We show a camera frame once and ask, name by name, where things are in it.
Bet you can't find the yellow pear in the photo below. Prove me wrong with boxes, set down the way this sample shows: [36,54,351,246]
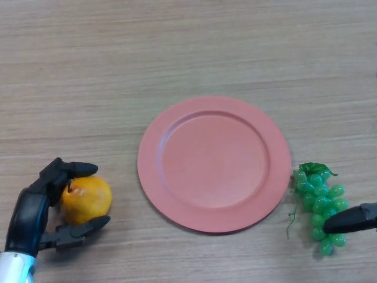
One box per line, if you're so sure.
[60,176,113,226]

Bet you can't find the pink round plate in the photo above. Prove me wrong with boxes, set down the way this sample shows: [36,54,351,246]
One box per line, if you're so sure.
[137,96,292,235]

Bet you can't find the green grape bunch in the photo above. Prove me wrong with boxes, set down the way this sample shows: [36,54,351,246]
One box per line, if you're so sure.
[285,162,350,256]

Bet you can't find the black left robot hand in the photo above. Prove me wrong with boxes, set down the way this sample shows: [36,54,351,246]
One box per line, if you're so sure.
[4,157,111,259]

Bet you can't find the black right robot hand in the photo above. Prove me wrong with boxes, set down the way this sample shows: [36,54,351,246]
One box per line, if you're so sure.
[322,202,377,235]

